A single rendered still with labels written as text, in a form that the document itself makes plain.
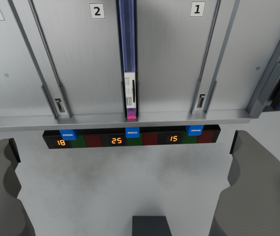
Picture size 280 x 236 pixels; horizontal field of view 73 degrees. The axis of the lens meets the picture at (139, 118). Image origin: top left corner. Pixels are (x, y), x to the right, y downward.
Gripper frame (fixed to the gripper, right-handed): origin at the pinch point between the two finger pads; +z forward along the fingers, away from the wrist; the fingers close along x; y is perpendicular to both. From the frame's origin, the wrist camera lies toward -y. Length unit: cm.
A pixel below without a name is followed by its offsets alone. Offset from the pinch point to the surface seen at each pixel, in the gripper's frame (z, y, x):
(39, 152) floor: 72, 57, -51
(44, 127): 15.0, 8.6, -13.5
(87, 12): 13.2, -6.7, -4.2
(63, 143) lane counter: 20.1, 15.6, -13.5
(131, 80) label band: 14.2, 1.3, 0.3
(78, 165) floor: 68, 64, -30
